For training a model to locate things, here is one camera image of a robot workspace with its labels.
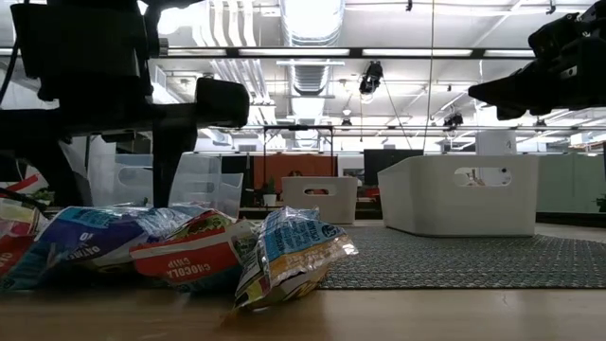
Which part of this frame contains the blue yellow silver granola bar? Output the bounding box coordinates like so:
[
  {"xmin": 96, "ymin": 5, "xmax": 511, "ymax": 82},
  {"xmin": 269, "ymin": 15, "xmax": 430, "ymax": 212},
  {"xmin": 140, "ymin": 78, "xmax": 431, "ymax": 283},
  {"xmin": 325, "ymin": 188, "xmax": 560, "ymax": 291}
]
[{"xmin": 231, "ymin": 206, "xmax": 360, "ymax": 314}]

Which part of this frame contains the thin hanging cable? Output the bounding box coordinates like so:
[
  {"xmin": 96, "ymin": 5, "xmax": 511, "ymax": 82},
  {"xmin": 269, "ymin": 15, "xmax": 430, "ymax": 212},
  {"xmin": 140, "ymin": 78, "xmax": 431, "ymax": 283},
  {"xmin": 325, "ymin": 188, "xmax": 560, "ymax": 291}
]
[{"xmin": 427, "ymin": 0, "xmax": 436, "ymax": 153}]

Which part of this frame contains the black overhead light bar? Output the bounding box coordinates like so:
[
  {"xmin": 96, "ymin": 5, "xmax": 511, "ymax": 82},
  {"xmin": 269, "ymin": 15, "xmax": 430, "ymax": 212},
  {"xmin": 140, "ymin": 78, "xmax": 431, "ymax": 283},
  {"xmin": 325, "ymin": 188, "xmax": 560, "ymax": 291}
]
[{"xmin": 158, "ymin": 45, "xmax": 539, "ymax": 60}]

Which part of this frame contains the grey woven table mat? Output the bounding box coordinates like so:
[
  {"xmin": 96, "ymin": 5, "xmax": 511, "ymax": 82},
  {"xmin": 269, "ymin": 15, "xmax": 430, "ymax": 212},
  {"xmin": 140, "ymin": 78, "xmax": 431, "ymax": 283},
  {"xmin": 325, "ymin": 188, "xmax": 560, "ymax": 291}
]
[{"xmin": 319, "ymin": 225, "xmax": 606, "ymax": 290}]

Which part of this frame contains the black wall monitor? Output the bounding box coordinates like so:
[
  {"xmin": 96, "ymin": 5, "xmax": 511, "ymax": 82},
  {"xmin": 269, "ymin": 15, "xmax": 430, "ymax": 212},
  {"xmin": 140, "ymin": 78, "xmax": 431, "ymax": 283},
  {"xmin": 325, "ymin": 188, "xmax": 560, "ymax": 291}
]
[{"xmin": 363, "ymin": 149, "xmax": 425, "ymax": 186}]

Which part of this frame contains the small plant in white pot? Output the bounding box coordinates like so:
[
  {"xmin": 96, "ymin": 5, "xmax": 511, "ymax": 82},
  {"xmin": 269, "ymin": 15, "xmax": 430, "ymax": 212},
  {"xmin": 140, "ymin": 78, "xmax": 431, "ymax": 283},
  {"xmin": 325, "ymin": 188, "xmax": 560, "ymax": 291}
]
[{"xmin": 261, "ymin": 175, "xmax": 280, "ymax": 208}]

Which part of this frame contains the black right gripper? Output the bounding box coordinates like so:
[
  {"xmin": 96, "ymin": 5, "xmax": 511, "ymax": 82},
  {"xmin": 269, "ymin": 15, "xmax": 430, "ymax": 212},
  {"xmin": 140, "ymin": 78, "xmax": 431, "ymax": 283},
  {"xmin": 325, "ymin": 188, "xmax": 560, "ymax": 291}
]
[{"xmin": 468, "ymin": 0, "xmax": 606, "ymax": 121}]

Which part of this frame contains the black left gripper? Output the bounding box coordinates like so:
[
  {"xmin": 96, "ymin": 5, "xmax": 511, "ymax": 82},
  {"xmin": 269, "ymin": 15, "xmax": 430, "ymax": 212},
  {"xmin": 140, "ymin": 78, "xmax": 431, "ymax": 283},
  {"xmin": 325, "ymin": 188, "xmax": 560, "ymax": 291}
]
[{"xmin": 0, "ymin": 0, "xmax": 251, "ymax": 209}]

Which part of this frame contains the purple blue oatmeal granola bar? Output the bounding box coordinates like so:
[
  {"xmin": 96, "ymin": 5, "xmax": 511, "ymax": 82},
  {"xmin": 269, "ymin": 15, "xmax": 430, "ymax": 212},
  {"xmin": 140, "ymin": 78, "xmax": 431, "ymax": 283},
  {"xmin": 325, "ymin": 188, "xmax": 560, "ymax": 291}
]
[{"xmin": 42, "ymin": 204, "xmax": 196, "ymax": 278}]

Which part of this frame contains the small white plastic bin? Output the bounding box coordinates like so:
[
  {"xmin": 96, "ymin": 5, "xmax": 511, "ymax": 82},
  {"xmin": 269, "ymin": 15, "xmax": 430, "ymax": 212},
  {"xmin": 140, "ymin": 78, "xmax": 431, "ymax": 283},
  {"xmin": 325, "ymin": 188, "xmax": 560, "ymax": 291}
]
[{"xmin": 280, "ymin": 175, "xmax": 359, "ymax": 225}]

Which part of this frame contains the large white plastic bin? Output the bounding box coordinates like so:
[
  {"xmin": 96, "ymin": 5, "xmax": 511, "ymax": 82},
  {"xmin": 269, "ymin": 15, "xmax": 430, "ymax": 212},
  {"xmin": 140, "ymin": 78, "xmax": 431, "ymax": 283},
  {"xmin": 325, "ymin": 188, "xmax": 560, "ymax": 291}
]
[{"xmin": 377, "ymin": 154, "xmax": 541, "ymax": 238}]

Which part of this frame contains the silver green red granola bar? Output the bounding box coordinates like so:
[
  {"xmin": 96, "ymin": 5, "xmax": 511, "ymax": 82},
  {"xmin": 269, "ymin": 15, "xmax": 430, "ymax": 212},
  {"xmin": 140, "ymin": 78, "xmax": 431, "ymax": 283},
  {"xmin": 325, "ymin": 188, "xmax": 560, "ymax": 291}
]
[{"xmin": 0, "ymin": 197, "xmax": 65, "ymax": 291}]

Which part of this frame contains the silver ceiling ventilation duct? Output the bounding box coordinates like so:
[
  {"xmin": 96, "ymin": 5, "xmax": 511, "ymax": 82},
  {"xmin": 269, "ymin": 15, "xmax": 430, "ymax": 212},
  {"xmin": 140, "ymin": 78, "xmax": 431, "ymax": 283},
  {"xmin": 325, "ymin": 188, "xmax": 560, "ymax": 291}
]
[{"xmin": 278, "ymin": 0, "xmax": 347, "ymax": 152}]

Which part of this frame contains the clear translucent plastic bin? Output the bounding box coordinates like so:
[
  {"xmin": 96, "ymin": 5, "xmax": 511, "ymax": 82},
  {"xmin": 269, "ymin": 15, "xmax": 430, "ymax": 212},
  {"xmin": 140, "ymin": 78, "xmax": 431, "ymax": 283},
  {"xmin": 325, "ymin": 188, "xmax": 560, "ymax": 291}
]
[{"xmin": 87, "ymin": 152, "xmax": 245, "ymax": 219}]

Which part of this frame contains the red chocolate chip granola bar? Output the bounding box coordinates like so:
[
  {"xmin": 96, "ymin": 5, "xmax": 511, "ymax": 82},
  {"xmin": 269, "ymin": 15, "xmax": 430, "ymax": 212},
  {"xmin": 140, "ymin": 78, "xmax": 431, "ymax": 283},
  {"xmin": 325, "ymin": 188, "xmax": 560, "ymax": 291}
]
[{"xmin": 128, "ymin": 207, "xmax": 259, "ymax": 293}]

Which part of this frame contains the black cable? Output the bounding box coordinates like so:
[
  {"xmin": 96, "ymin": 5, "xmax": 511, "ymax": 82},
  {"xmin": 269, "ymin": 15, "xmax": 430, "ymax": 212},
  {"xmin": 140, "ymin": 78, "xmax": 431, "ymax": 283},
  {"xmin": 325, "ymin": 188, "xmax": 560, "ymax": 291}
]
[{"xmin": 0, "ymin": 187, "xmax": 40, "ymax": 209}]

